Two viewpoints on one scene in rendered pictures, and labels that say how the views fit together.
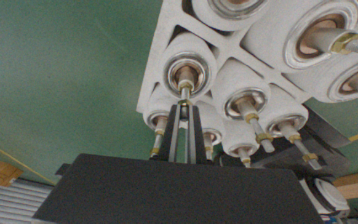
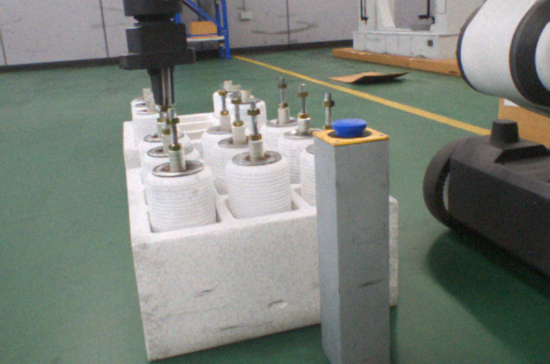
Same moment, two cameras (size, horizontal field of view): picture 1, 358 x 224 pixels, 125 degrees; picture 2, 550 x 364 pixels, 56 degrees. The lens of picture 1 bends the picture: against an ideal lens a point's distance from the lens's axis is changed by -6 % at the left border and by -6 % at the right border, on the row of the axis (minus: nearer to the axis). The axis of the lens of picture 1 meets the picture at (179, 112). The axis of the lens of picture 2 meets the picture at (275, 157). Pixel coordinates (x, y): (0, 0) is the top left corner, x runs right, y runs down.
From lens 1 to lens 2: 92 cm
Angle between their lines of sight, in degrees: 110
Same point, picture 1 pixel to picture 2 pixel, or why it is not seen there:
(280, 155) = (497, 171)
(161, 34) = (135, 193)
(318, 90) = (277, 131)
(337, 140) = (458, 141)
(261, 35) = (208, 154)
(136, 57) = (92, 343)
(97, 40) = not seen: outside the picture
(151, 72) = (138, 208)
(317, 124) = (432, 168)
